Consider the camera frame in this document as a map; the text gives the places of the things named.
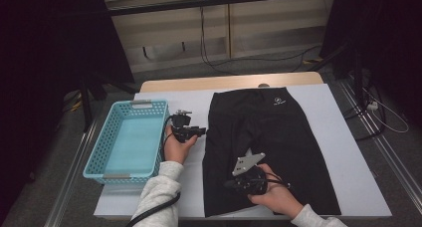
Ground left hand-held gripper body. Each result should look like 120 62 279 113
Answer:
171 110 193 144

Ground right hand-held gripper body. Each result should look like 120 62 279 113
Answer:
232 152 269 196

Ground light blue plastic basket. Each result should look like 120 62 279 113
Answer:
83 99 172 185

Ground black pants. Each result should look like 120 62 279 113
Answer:
202 87 342 218

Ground person's left hand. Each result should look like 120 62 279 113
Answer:
163 124 199 165

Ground person's right hand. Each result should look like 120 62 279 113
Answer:
248 163 305 220

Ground black stand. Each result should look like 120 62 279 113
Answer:
310 41 366 109
79 72 140 132

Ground white table cover sheet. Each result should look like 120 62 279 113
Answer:
94 83 393 220

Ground black horizontal metal bar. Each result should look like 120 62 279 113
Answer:
107 0 336 17

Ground beige wooden cabinet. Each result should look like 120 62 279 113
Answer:
101 0 336 74

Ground wide black curtain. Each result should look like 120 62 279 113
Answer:
0 0 135 218

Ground narrow black curtain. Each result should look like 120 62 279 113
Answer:
319 0 422 128

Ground right hand-held gripper cable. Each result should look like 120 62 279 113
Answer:
265 171 293 190

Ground hand-held gripper cable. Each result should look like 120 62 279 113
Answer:
265 171 293 190
125 115 182 227

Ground left hand-held gripper cable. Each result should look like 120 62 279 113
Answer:
125 115 182 227

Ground black hanging wall cable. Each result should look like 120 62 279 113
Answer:
198 6 322 76

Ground metal floor rail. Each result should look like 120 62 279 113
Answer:
44 116 101 227
337 79 422 205

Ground black floor cables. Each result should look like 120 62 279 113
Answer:
342 84 387 141

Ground thin white floor cable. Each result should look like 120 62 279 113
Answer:
362 87 410 134

